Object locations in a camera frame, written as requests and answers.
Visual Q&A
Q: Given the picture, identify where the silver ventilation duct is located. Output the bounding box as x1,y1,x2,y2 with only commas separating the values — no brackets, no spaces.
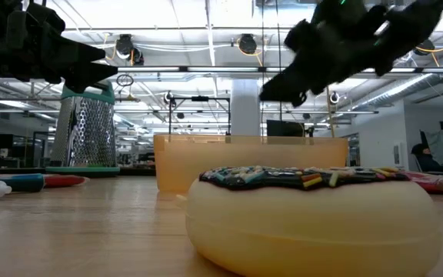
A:
350,72,443,112

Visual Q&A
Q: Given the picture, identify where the long ceiling light strip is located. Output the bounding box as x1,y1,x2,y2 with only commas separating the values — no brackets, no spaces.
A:
117,66,443,75

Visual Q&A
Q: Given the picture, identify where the person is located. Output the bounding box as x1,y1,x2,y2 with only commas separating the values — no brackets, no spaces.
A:
411,142,443,173

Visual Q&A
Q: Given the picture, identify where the hanging black cable ring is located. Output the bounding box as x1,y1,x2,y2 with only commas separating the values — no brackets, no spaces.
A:
115,73,135,88

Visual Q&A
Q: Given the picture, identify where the yellow hanging cable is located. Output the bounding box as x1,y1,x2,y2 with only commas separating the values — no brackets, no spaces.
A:
325,86,336,138

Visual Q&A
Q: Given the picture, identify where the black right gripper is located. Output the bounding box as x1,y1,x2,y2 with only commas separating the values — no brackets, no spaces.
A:
258,0,390,108

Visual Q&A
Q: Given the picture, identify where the red marker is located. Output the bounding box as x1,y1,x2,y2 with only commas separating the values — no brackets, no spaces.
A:
43,174,91,189

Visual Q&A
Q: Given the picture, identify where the chocolate sprinkled toy donut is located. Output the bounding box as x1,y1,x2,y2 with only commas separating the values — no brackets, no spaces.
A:
185,165,443,277

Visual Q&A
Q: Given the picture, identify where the black ceiling cord reel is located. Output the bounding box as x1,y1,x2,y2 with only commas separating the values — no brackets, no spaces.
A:
238,33,259,55
115,33,145,66
417,38,436,57

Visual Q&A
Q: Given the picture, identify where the black camera stand frame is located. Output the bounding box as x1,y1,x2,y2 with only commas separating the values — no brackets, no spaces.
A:
168,95,232,136

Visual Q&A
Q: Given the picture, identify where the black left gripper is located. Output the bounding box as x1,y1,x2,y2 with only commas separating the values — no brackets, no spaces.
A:
0,0,119,95

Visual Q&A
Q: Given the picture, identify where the metal box grater teal handle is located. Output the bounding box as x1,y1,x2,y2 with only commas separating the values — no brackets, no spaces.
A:
45,80,122,179

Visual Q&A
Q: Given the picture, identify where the orange translucent plastic bin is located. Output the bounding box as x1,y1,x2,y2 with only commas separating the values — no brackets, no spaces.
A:
153,134,349,194

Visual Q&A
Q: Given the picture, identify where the blue marker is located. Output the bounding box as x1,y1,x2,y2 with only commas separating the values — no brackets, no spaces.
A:
0,172,45,193

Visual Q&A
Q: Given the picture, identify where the red popcorn bag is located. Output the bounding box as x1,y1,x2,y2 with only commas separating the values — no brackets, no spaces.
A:
405,171,443,195

